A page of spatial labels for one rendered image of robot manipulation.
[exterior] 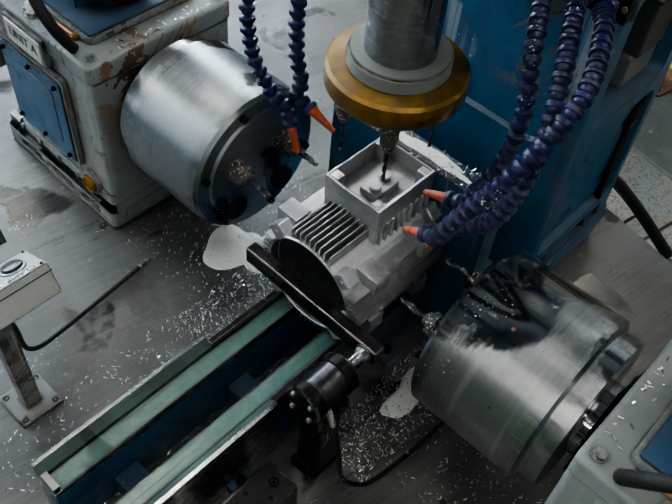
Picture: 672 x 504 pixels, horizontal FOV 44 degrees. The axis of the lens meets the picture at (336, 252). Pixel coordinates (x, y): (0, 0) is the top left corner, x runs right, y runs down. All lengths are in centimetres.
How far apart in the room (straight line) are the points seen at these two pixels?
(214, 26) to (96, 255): 45
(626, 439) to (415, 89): 45
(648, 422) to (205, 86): 75
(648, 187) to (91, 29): 154
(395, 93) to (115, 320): 67
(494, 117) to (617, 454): 52
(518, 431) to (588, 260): 65
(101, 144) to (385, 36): 61
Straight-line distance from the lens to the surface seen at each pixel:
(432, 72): 99
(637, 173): 239
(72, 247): 154
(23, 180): 167
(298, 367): 121
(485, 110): 124
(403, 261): 117
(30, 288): 116
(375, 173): 119
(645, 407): 99
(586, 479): 95
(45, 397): 136
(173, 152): 125
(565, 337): 101
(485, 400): 102
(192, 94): 125
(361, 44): 101
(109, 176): 146
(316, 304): 114
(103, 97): 135
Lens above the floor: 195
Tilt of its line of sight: 50 degrees down
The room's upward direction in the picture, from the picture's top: 6 degrees clockwise
